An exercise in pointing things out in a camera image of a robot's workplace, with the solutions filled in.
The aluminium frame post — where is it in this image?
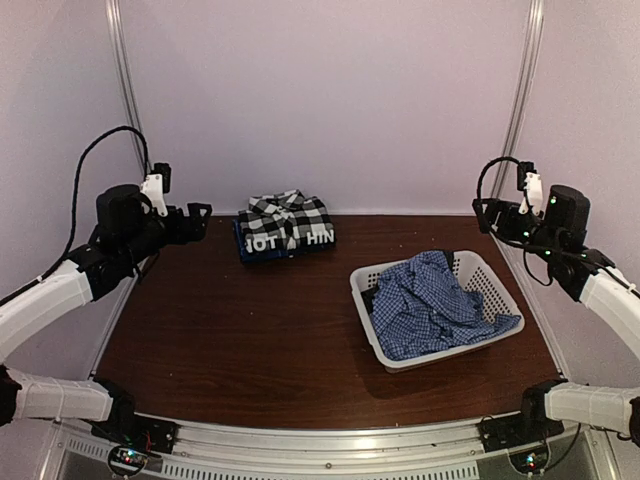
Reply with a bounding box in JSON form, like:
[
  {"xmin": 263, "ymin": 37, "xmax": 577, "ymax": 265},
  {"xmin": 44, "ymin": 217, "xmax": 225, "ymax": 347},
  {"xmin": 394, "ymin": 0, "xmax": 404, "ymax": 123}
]
[
  {"xmin": 103, "ymin": 0, "xmax": 151, "ymax": 176},
  {"xmin": 492, "ymin": 0, "xmax": 546, "ymax": 201}
]

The circuit board with leds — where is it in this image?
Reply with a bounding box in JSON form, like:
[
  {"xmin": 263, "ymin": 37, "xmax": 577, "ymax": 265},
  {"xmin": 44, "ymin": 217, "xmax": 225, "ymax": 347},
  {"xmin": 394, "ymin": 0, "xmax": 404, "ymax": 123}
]
[
  {"xmin": 509, "ymin": 446, "xmax": 550, "ymax": 476},
  {"xmin": 107, "ymin": 446, "xmax": 149, "ymax": 476}
]

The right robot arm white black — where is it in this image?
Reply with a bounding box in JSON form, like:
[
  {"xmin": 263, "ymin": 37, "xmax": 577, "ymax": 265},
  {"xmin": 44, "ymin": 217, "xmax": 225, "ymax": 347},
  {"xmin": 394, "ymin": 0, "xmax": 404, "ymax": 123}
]
[{"xmin": 472, "ymin": 185, "xmax": 639, "ymax": 443}]

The black white plaid shirt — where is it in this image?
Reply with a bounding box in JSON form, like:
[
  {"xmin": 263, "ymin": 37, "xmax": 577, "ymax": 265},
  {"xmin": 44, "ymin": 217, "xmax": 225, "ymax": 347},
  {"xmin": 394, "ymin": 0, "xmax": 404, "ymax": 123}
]
[{"xmin": 237, "ymin": 189, "xmax": 335, "ymax": 239}]

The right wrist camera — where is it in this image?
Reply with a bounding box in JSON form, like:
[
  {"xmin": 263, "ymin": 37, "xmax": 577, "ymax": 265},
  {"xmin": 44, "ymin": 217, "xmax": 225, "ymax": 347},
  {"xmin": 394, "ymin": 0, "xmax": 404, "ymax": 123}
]
[{"xmin": 516, "ymin": 161, "xmax": 537, "ymax": 192}]

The left circuit board with leds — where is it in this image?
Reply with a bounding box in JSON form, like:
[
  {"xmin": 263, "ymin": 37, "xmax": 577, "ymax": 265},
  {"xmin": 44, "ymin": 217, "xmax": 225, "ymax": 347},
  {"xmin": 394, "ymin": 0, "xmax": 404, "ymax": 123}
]
[{"xmin": 107, "ymin": 446, "xmax": 149, "ymax": 476}]

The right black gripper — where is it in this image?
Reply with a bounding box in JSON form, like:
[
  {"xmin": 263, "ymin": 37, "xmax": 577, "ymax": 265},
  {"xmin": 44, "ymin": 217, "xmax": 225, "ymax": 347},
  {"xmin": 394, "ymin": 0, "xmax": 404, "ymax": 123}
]
[{"xmin": 472, "ymin": 198, "xmax": 561, "ymax": 262}]

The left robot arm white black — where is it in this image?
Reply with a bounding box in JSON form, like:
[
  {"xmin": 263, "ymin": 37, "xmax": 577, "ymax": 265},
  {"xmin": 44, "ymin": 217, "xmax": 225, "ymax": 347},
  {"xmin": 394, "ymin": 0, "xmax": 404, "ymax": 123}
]
[{"xmin": 1, "ymin": 180, "xmax": 213, "ymax": 444}]

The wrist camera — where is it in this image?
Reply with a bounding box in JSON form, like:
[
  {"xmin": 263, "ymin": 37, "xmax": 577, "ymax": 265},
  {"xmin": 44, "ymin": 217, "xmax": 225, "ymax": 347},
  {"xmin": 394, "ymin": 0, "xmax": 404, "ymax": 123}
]
[
  {"xmin": 151, "ymin": 162, "xmax": 172, "ymax": 194},
  {"xmin": 516, "ymin": 161, "xmax": 537, "ymax": 192}
]

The right circuit board with leds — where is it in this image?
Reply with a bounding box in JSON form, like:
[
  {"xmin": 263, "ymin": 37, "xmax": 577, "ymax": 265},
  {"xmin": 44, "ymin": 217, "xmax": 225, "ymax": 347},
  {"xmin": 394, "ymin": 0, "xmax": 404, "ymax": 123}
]
[{"xmin": 509, "ymin": 446, "xmax": 550, "ymax": 476}]

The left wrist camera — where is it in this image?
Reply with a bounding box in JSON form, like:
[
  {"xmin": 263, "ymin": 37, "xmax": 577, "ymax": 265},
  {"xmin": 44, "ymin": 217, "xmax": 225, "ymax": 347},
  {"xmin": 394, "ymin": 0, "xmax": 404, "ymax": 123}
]
[{"xmin": 151, "ymin": 162, "xmax": 172, "ymax": 194}]

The black camera cable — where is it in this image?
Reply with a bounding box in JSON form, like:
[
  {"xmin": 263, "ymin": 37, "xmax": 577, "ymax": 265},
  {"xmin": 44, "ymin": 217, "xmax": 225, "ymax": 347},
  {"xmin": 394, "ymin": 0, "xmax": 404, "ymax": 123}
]
[
  {"xmin": 37, "ymin": 125, "xmax": 152, "ymax": 281},
  {"xmin": 475, "ymin": 155, "xmax": 554, "ymax": 287}
]

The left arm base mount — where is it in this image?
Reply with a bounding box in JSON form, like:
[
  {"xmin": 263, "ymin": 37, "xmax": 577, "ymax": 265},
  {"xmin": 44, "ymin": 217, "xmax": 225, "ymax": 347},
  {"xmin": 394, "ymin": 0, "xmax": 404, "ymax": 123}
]
[{"xmin": 85, "ymin": 413, "xmax": 178, "ymax": 454}]

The right black camera cable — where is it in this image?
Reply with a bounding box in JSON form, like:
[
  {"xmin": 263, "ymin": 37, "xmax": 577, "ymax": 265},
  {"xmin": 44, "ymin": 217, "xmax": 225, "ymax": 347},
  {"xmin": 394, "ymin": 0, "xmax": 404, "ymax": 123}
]
[{"xmin": 475, "ymin": 155, "xmax": 554, "ymax": 287}]

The blue checked long sleeve shirt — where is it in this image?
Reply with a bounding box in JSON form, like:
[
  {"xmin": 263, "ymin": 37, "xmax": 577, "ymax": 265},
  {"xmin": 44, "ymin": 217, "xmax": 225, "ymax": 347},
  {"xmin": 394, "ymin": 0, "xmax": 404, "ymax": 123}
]
[{"xmin": 370, "ymin": 250, "xmax": 520, "ymax": 361}]

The black garment in basket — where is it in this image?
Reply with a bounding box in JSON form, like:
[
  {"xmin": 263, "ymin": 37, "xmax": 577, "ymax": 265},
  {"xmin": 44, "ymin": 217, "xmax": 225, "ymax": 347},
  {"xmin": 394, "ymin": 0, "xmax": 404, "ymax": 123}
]
[{"xmin": 361, "ymin": 250, "xmax": 454, "ymax": 315}]

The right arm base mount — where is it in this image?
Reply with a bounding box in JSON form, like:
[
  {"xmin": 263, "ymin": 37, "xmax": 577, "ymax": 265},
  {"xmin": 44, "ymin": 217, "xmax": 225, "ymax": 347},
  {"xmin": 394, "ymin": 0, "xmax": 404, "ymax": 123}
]
[{"xmin": 477, "ymin": 413, "xmax": 564, "ymax": 453}]

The left black camera cable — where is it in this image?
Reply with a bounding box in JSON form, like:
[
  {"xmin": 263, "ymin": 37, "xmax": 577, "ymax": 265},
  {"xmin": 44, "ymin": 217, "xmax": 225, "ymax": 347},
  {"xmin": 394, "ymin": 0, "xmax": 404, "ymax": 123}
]
[{"xmin": 37, "ymin": 125, "xmax": 152, "ymax": 281}]

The left aluminium frame post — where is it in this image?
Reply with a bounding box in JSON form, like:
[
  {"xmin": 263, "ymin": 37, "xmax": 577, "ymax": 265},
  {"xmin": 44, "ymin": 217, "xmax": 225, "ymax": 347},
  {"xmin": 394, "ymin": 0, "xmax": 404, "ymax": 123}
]
[{"xmin": 103, "ymin": 0, "xmax": 151, "ymax": 176}]

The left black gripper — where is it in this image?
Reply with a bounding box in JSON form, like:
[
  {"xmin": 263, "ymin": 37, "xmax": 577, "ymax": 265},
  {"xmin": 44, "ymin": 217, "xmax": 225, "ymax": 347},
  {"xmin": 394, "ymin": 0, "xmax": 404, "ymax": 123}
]
[{"xmin": 120, "ymin": 202, "xmax": 211, "ymax": 267}]

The right aluminium frame post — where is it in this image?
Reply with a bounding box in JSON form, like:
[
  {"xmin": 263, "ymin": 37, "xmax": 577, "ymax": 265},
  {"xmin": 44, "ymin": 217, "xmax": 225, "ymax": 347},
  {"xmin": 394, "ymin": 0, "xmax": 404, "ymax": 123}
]
[{"xmin": 492, "ymin": 0, "xmax": 546, "ymax": 201}]

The front aluminium rail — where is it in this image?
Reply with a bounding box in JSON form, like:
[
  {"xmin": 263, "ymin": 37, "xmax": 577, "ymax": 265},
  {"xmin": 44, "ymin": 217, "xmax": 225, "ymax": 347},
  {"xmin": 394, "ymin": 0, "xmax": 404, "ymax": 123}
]
[{"xmin": 44, "ymin": 409, "xmax": 626, "ymax": 480}]

